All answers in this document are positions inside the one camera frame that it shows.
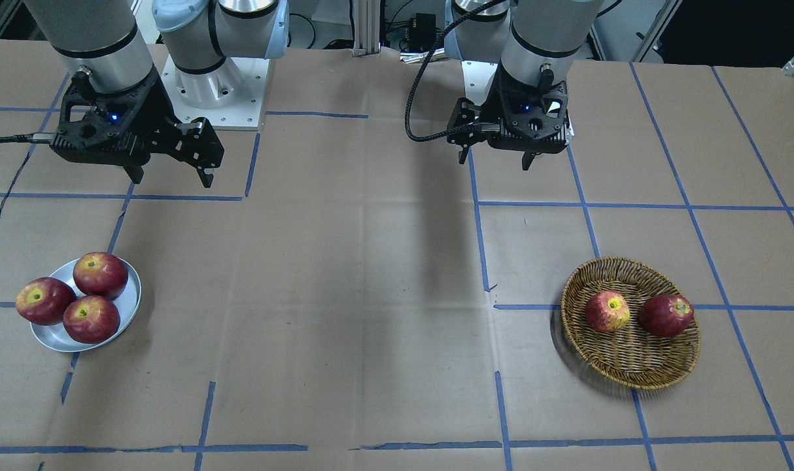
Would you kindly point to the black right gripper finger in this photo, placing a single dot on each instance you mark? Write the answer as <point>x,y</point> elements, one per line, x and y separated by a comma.
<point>206,176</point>
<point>135,173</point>

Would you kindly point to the dark red apple in basket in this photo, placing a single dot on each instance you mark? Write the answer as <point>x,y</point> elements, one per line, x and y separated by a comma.
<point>666,316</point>

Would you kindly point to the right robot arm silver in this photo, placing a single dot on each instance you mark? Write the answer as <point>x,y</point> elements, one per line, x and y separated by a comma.
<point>104,37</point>

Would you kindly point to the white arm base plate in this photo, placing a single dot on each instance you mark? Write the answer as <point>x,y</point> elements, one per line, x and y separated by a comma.
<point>230,97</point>

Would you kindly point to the red yellow apple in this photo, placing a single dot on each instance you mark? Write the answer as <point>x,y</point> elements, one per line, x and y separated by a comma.
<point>607,312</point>

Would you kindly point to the red apple on plate back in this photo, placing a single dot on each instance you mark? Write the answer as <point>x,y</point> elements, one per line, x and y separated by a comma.
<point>101,274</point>

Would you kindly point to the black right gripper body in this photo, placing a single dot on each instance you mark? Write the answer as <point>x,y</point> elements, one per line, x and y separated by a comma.
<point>154,104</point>

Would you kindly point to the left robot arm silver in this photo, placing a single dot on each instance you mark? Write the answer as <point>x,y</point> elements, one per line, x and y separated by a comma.
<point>515,57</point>

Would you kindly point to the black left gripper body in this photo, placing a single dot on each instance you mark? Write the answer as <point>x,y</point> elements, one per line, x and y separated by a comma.
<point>500,99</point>

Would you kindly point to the red apple on plate front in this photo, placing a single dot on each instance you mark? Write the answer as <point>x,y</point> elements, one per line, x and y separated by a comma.
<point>91,319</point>

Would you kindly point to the silver metal plate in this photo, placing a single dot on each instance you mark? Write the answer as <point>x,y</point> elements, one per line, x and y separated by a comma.
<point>55,337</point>

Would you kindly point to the red apple on plate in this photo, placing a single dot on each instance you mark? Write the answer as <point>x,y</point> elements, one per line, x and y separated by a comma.
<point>43,301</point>
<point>91,319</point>
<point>101,274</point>

